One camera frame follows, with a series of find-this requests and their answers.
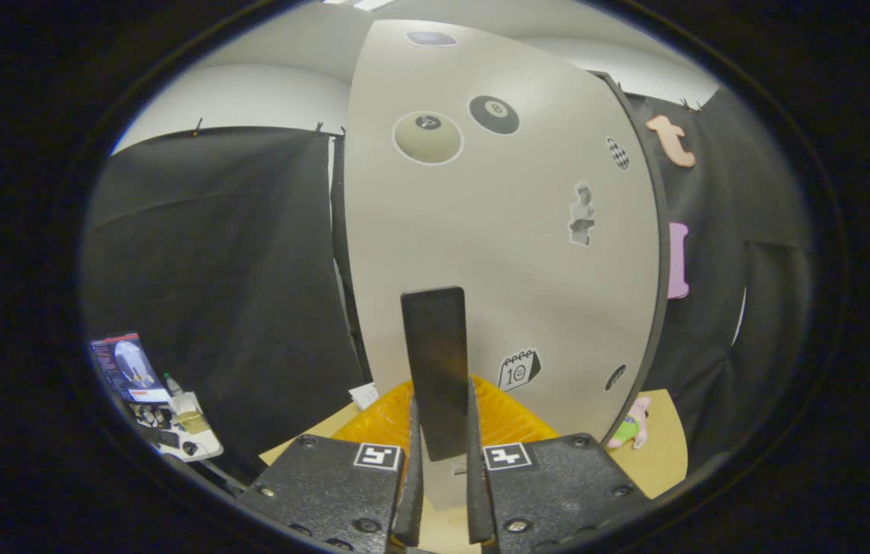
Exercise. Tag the grey shoe cabinet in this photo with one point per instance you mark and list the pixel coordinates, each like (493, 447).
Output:
(661, 215)

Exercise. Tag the black backdrop cloth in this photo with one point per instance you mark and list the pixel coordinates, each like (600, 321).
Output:
(211, 269)

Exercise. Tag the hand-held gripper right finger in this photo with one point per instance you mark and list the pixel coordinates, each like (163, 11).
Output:
(478, 500)

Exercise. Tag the colourful poster board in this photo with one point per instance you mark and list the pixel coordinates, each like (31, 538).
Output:
(127, 365)

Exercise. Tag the long ceiling light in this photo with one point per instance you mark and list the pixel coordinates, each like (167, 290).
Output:
(365, 4)

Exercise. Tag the clear plastic bottle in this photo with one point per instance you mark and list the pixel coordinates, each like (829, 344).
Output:
(173, 385)

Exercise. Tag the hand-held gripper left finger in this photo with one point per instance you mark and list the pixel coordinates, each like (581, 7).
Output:
(409, 492)

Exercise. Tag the white shoe cabinet door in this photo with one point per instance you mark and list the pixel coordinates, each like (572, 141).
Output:
(481, 231)

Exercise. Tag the white side table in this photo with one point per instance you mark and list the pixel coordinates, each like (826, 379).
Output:
(204, 445)

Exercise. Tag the white book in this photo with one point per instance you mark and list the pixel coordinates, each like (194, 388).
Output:
(364, 395)

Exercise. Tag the green pink plush toy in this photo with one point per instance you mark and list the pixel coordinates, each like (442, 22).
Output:
(629, 431)

